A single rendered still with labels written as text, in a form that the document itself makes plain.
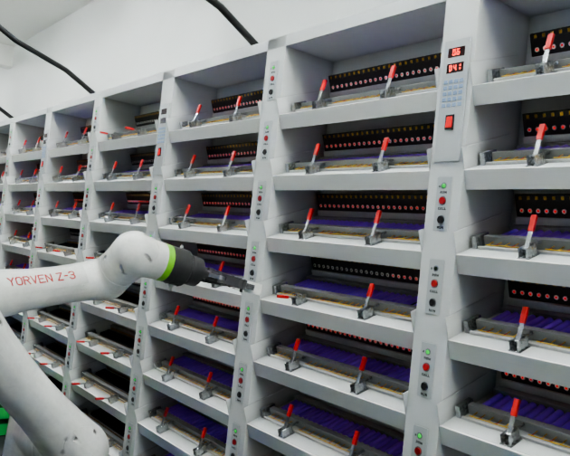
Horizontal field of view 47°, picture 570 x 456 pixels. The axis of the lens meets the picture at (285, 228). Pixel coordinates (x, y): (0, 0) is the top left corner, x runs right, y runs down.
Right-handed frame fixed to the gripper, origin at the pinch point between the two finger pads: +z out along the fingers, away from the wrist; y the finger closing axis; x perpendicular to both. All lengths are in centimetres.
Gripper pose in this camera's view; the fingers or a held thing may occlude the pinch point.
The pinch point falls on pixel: (248, 287)
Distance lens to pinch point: 178.0
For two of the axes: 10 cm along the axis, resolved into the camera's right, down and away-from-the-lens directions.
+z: 7.5, 2.8, 6.0
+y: 6.2, 0.4, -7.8
